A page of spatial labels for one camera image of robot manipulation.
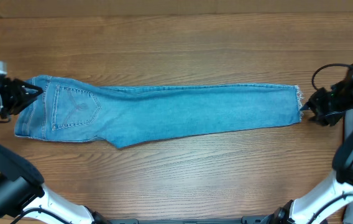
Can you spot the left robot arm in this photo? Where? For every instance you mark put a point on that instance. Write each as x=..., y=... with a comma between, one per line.
x=22, y=189

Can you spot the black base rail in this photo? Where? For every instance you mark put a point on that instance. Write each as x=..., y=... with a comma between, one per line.
x=252, y=219

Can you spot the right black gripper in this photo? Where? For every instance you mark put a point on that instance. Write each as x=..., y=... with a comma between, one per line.
x=314, y=104

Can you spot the light blue denim jeans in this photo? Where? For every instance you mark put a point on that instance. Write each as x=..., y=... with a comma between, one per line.
x=72, y=111

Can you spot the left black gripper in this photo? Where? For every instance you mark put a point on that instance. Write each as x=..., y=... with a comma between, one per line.
x=20, y=98

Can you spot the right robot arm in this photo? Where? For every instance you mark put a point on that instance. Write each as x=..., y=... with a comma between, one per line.
x=336, y=191

